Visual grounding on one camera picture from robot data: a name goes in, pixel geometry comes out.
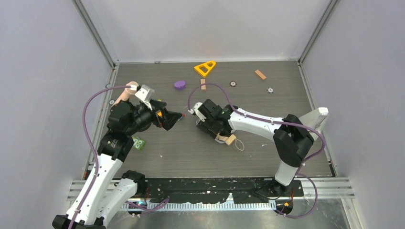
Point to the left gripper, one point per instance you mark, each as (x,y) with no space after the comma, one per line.
(161,113)

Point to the purple heart-shaped box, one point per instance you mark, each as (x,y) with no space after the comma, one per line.
(180,85)

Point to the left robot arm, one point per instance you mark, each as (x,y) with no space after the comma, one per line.
(93,208)

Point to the small wooden block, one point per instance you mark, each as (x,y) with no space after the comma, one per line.
(260,74)
(203,86)

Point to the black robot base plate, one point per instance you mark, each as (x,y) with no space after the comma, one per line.
(216,190)

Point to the small round poker chip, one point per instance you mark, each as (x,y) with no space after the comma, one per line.
(270,90)

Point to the yellow triangle frame block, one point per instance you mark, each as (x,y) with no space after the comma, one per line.
(205,68)

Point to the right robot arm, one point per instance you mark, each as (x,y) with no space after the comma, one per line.
(293,136)

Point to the small green sticker toy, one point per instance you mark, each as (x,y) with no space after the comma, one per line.
(138,143)

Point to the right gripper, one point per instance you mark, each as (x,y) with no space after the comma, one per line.
(208,116)

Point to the pink toy microphone on stand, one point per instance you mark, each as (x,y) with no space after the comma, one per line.
(128,92)

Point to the white stand holder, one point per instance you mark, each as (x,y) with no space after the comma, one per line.
(316,119)

